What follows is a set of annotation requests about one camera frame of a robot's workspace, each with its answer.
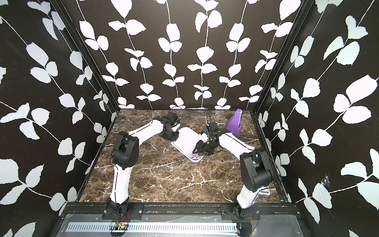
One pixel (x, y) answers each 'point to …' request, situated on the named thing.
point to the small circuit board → (121, 225)
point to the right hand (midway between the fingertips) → (194, 150)
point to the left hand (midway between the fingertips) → (176, 137)
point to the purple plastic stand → (235, 125)
